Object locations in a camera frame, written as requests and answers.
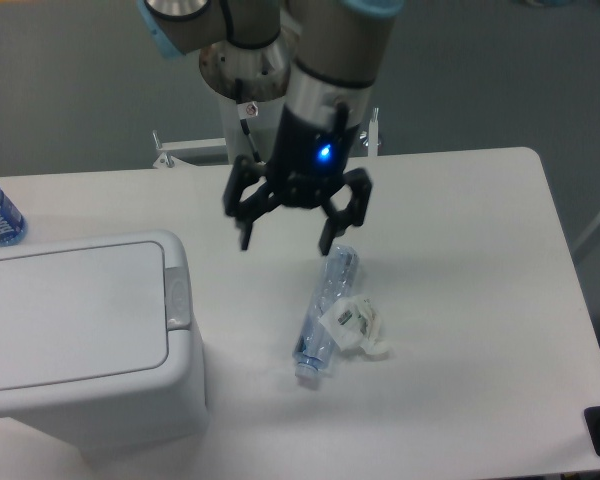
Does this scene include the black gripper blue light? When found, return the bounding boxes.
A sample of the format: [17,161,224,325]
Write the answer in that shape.
[223,103,373,256]

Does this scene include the white push-lid trash can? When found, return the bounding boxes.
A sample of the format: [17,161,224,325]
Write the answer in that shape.
[0,230,209,451]

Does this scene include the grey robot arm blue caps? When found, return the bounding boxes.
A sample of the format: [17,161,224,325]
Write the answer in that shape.
[137,1,403,254]

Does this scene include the crumpled white paper wrapper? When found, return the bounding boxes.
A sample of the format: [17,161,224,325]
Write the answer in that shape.
[319,295,390,359]

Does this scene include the crushed clear plastic bottle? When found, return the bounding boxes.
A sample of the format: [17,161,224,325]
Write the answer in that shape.
[293,244,359,382]

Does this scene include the black cable on pedestal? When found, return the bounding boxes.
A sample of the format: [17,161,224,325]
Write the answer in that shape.
[234,78,262,164]

